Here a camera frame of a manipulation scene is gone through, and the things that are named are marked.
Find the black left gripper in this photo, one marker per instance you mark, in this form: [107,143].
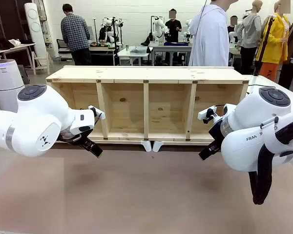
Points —
[73,139]

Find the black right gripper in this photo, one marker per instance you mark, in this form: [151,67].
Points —
[216,132]

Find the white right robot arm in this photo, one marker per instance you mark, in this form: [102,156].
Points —
[249,114]

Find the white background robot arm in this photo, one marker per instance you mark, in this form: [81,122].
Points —
[107,24]
[188,33]
[159,28]

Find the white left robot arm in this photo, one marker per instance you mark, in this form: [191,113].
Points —
[39,117]

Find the four-compartment wooden shelf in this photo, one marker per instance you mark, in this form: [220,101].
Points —
[146,75]

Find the white side table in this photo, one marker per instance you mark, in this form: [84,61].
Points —
[263,80]

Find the wooden folding stool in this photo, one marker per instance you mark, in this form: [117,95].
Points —
[41,62]

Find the white background table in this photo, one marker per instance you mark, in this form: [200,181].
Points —
[134,53]

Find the black office chair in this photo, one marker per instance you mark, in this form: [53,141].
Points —
[63,46]

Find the white cylindrical air purifier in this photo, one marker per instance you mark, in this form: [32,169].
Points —
[5,80]

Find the person in white hoodie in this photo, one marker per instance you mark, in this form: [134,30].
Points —
[210,39]

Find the person in plaid shirt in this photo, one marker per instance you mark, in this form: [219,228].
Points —
[74,31]

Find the seated person in black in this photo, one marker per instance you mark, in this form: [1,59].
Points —
[232,31]

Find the mannequin in yellow jacket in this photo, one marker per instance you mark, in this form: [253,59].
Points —
[274,44]

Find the person in black shirt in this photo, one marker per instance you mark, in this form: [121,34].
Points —
[173,28]

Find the cluttered white work table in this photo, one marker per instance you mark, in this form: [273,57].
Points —
[12,47]

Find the mannequin in gray hoodie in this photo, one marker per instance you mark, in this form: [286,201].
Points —
[251,29]

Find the white standing air conditioner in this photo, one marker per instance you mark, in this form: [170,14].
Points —
[35,26]

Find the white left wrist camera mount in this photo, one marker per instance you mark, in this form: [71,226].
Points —
[99,114]

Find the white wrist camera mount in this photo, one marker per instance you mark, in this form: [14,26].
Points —
[99,114]
[206,113]

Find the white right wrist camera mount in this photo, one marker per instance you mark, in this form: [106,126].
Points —
[206,113]

